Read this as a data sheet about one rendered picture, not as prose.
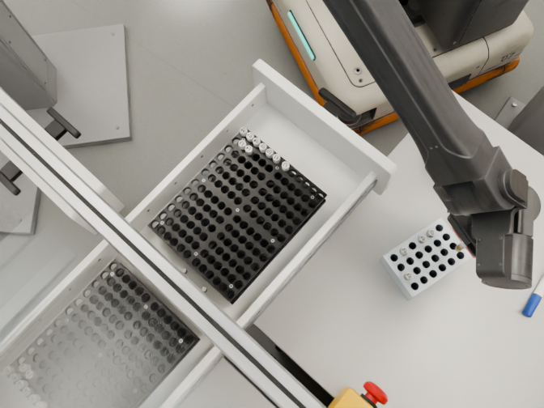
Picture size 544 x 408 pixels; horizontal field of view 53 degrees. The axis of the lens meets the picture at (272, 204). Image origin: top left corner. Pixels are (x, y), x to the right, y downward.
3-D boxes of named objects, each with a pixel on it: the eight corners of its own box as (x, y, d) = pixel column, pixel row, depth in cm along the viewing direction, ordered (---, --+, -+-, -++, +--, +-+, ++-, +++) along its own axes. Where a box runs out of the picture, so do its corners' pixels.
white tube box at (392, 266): (435, 223, 97) (441, 217, 94) (465, 261, 95) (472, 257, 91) (379, 260, 96) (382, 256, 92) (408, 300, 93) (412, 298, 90)
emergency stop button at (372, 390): (367, 377, 81) (371, 378, 77) (388, 397, 80) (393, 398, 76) (354, 393, 80) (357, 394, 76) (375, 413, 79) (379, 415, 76)
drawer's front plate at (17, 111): (19, 107, 100) (-14, 76, 90) (126, 206, 94) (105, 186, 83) (11, 113, 100) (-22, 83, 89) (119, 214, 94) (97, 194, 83)
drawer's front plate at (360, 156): (261, 90, 100) (258, 57, 89) (387, 189, 93) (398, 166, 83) (255, 96, 99) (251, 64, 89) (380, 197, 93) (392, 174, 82)
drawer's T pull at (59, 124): (53, 108, 91) (49, 104, 90) (82, 135, 89) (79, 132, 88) (36, 123, 90) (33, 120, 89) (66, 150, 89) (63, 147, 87)
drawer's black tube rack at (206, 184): (247, 142, 95) (244, 126, 89) (325, 206, 91) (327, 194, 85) (156, 235, 90) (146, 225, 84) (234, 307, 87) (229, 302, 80)
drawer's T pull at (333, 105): (321, 89, 90) (322, 85, 89) (356, 116, 89) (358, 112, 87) (308, 104, 90) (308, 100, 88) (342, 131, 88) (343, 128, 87)
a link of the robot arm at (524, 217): (545, 181, 66) (497, 174, 67) (543, 235, 64) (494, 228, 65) (522, 199, 73) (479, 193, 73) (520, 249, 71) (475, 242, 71)
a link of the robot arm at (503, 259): (510, 163, 60) (442, 175, 67) (504, 263, 57) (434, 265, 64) (558, 197, 67) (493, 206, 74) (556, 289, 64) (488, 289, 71)
